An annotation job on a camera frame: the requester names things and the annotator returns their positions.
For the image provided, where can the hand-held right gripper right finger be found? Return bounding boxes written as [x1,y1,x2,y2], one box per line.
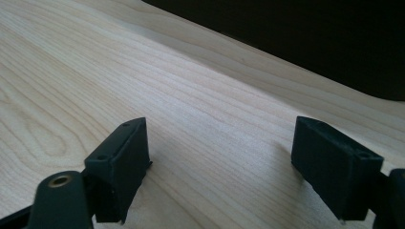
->
[290,115,385,221]

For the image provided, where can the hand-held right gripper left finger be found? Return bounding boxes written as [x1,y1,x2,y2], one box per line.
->
[83,116,153,225]

